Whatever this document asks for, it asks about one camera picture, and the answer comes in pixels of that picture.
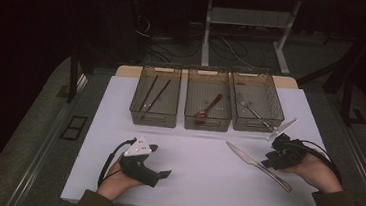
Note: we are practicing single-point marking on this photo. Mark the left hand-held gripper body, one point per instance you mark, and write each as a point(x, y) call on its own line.
point(138, 169)

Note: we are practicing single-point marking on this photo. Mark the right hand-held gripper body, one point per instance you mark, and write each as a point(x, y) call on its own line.
point(291, 156)

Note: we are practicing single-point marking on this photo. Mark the metal knife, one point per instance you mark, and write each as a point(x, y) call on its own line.
point(253, 161)

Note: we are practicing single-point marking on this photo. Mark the smoky clear plastic bin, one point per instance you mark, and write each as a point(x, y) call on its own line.
point(206, 125)
point(152, 120)
point(256, 125)

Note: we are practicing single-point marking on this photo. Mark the metal fork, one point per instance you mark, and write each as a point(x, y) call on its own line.
point(253, 112)

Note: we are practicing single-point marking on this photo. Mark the black chopstick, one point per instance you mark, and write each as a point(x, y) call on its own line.
point(157, 96)
point(148, 93)

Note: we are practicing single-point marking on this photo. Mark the brown wooden spoon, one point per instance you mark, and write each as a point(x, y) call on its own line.
point(208, 108)

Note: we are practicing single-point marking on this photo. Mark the person's left hand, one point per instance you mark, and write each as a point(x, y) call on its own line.
point(117, 181)

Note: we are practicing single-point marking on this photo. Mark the person's right hand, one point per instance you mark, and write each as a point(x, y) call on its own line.
point(319, 171)

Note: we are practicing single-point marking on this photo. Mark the dark metal stand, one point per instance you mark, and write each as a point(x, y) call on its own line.
point(347, 97)
point(73, 76)

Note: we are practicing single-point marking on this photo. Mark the white metal stand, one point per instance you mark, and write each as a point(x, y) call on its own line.
point(206, 34)

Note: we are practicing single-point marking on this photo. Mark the black rectangular floor frame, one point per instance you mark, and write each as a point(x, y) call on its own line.
point(68, 129)

